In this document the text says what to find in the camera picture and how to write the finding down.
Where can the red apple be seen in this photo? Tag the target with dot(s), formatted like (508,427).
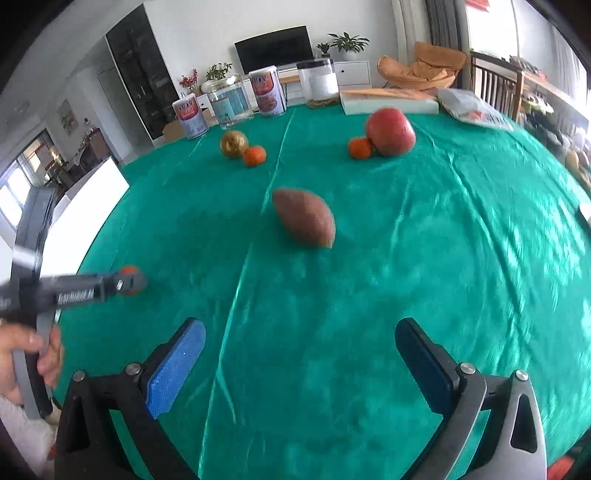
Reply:
(390,131)

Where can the clear plastic bag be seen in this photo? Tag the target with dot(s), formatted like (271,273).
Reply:
(471,108)

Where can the small green potted plant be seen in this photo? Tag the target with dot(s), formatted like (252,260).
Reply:
(323,48)

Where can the black flat television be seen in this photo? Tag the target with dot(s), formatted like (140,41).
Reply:
(274,48)

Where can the clear jar with white label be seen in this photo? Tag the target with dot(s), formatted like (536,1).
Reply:
(318,78)

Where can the red wall hanging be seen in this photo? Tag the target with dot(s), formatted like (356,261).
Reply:
(478,3)

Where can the red mesh chair seat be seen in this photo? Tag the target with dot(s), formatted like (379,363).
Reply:
(565,468)

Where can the woven round coaster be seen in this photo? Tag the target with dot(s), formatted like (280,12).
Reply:
(323,103)

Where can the grey curtain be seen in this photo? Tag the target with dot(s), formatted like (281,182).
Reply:
(443,23)

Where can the green tablecloth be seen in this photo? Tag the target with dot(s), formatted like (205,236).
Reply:
(369,277)

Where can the orange lounge chair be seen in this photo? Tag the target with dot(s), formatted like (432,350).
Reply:
(425,67)

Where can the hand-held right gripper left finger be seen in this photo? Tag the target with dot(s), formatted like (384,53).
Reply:
(175,369)

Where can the brown sweet potato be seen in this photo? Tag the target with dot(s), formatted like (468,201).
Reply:
(304,221)

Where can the clutter of colourful toys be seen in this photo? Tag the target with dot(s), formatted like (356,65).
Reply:
(558,129)

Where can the flat white foam box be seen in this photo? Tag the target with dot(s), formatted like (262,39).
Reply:
(388,104)

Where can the person's left hand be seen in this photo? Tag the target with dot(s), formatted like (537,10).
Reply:
(14,341)

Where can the wooden dining chairs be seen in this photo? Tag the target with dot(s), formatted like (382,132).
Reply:
(90,152)

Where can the glass jar with gold lid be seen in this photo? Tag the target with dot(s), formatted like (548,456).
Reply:
(228,101)

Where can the brown cardboard carton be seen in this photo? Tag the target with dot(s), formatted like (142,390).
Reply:
(173,131)

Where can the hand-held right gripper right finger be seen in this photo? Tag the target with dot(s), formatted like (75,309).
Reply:
(422,364)

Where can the red label tin can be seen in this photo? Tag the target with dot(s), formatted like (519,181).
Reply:
(190,117)
(268,92)

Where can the red flower arrangement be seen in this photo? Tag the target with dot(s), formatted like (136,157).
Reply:
(189,81)

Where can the wooden slatted bench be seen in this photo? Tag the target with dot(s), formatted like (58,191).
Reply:
(496,85)

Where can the dark glass display cabinet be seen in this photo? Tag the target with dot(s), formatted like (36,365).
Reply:
(141,74)

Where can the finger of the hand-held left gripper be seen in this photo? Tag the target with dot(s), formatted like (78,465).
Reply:
(114,285)

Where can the bushy green potted plant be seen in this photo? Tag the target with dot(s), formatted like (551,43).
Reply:
(217,71)

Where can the white television cabinet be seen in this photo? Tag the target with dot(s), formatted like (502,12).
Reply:
(353,74)

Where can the small orange tangerine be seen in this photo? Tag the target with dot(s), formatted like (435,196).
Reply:
(360,148)
(137,279)
(254,156)

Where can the large green potted plant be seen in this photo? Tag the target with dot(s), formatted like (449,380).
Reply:
(348,44)

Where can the yellow-green orange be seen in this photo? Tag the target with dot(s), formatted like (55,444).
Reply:
(234,144)

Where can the framed wall picture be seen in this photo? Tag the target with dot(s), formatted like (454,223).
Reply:
(67,117)

